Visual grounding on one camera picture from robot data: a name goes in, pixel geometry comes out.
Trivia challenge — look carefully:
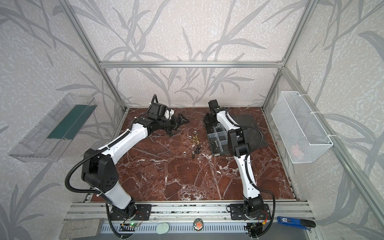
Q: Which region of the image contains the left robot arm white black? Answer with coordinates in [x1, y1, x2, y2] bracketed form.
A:
[81, 114, 190, 211]

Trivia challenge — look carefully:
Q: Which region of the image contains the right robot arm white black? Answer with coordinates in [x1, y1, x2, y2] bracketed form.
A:
[205, 107, 264, 219]

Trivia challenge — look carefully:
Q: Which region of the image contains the clear compartment organizer box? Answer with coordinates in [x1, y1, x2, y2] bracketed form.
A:
[203, 113, 269, 157]

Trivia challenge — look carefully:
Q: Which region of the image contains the round red sticker button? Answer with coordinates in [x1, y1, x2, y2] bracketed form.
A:
[193, 218, 204, 231]

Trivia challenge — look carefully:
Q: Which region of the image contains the white oval puck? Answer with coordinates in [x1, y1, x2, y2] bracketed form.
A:
[156, 223, 170, 235]

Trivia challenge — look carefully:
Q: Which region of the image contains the grey flat plate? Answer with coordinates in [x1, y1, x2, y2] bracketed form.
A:
[59, 219, 103, 240]

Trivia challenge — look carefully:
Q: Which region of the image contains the blue black handheld tool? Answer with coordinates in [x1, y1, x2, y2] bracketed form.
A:
[277, 217, 316, 230]

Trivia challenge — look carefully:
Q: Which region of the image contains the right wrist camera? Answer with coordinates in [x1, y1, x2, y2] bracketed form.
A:
[209, 100, 220, 114]

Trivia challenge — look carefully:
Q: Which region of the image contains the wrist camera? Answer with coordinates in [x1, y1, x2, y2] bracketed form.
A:
[147, 103, 175, 121]
[209, 100, 220, 114]

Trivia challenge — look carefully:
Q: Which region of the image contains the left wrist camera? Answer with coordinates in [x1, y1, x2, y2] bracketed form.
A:
[147, 103, 175, 121]

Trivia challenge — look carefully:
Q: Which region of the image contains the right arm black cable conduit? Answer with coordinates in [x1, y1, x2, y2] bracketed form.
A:
[224, 107, 276, 208]

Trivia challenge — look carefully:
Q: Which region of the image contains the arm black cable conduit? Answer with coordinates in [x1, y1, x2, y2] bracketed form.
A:
[224, 107, 276, 208]
[64, 128, 133, 195]

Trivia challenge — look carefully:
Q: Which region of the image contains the aluminium frame crossbar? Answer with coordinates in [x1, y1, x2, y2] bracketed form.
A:
[100, 61, 283, 69]

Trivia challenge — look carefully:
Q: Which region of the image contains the white wire mesh basket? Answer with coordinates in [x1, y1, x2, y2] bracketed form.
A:
[272, 91, 333, 164]

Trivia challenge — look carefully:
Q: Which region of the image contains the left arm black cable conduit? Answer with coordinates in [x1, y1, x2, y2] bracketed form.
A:
[64, 128, 133, 195]

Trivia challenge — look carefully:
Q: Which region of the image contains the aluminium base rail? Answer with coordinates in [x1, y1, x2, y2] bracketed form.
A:
[63, 201, 315, 236]

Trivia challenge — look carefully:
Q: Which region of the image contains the clear wall tray green mat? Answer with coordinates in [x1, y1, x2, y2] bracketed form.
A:
[9, 94, 97, 163]

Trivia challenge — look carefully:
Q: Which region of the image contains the aluminium frame post right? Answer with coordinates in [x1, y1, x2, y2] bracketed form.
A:
[262, 0, 319, 112]

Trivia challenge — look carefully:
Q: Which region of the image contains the aluminium frame post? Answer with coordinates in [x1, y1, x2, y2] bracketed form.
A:
[262, 0, 319, 112]
[59, 0, 127, 111]

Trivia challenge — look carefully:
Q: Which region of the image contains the aluminium frame post left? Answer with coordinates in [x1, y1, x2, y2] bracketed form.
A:
[59, 0, 127, 111]

